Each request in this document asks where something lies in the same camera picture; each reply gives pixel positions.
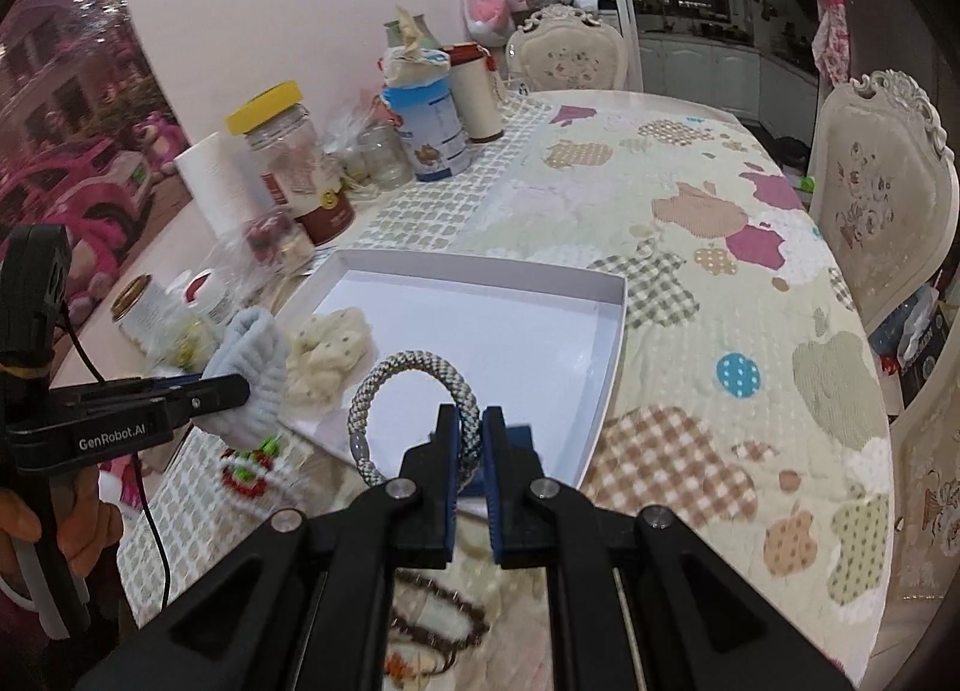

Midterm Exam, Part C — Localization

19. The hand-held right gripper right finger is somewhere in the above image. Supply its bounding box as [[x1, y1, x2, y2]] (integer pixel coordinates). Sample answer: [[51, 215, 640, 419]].
[[483, 406, 856, 691]]

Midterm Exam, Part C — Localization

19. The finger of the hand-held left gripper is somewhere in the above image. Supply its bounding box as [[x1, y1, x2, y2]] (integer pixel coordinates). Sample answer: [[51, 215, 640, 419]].
[[60, 374, 202, 407], [166, 374, 251, 429]]

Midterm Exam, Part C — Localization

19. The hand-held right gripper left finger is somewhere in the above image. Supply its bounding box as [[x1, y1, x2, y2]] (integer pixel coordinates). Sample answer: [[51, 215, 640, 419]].
[[71, 402, 462, 691]]

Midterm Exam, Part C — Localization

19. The grey fluffy scrunchie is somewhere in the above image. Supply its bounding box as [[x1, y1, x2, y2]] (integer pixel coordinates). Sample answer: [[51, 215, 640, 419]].
[[202, 307, 290, 448]]

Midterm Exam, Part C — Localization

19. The green bead bracelet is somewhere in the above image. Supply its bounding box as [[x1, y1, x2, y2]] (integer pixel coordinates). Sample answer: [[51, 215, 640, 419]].
[[232, 438, 284, 482]]

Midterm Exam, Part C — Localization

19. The white bead bracelet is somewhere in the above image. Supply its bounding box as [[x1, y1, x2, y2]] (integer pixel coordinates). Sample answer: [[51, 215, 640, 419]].
[[217, 445, 284, 510]]

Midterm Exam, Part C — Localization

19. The red bead bracelet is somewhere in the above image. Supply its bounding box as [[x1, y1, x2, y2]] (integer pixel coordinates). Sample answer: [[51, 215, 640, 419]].
[[223, 455, 272, 502]]

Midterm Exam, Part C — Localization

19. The grey braided bracelet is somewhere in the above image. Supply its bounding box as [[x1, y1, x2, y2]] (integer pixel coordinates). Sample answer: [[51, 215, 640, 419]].
[[346, 350, 481, 491]]

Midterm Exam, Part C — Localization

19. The white cardboard box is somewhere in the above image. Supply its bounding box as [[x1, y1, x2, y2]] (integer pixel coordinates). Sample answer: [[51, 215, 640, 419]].
[[274, 248, 627, 512]]

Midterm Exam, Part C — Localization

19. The person's left hand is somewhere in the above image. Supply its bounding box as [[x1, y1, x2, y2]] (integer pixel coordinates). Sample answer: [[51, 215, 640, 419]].
[[0, 467, 125, 568]]

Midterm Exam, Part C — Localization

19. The small white label jar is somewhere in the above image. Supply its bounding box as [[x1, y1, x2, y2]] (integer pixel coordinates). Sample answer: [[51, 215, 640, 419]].
[[111, 275, 177, 354]]

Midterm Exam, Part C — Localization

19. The white pot with red lid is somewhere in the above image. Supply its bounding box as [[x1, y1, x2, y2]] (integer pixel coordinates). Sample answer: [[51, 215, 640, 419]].
[[180, 269, 230, 325]]

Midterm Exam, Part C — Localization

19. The cream dotted scrunchie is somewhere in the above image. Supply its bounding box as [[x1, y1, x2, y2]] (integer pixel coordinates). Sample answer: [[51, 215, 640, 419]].
[[289, 307, 374, 407]]

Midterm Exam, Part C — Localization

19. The plastic bag of red dates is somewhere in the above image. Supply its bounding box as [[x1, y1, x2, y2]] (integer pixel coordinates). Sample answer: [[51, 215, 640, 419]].
[[214, 207, 316, 287]]

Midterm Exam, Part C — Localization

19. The white paper towel roll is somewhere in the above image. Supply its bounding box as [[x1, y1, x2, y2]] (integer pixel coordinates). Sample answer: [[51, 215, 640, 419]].
[[174, 131, 275, 242]]

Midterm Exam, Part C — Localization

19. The yellow lid plastic jar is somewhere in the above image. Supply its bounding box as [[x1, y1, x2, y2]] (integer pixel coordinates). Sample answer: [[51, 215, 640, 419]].
[[226, 82, 357, 246]]

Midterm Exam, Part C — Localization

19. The patchwork quilted tablecloth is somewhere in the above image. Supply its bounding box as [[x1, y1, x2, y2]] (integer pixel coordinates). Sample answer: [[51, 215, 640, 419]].
[[120, 89, 897, 691]]

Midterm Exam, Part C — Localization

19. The clear glass jar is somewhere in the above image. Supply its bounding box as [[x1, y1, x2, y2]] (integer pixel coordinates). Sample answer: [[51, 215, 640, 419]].
[[358, 125, 413, 191]]

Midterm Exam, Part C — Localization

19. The blue and white tin can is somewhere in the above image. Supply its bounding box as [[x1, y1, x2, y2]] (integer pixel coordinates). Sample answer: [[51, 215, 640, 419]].
[[381, 77, 475, 182]]

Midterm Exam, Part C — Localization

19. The cream coffee tumbler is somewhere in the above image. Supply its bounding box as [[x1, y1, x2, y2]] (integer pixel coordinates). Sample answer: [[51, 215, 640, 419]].
[[448, 42, 505, 143]]

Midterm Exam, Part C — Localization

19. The crumpled cream bag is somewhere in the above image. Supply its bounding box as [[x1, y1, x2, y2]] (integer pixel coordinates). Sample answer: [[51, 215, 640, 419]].
[[379, 5, 452, 91]]

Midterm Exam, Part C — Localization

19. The cream carved floral chair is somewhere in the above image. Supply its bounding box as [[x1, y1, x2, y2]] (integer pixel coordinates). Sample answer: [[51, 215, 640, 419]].
[[885, 376, 960, 602], [506, 5, 627, 92], [808, 70, 960, 332]]

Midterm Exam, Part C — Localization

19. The blue plastic pack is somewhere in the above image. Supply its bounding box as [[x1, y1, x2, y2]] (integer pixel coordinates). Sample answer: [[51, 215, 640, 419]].
[[870, 286, 950, 377]]

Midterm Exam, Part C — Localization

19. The pink plastic bag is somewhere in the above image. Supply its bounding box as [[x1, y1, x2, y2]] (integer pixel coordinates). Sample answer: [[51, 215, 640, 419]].
[[459, 0, 518, 47]]

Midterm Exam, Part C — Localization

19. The white kitchen cabinet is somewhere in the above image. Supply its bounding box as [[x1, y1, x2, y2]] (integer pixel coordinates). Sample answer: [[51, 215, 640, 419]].
[[637, 31, 818, 122]]

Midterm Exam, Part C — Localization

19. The pink floral cloth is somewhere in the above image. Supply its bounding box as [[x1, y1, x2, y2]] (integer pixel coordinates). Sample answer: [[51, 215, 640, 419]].
[[814, 0, 852, 88]]

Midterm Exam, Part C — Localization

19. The black cable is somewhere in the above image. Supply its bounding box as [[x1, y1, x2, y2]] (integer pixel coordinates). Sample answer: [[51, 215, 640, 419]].
[[56, 308, 177, 606]]

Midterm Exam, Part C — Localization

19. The brown bead bracelet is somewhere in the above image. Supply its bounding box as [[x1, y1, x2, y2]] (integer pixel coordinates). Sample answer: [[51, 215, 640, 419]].
[[390, 567, 492, 662]]

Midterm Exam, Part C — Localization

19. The pink wall poster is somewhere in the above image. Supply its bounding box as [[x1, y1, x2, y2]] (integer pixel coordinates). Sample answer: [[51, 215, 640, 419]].
[[0, 0, 188, 332]]

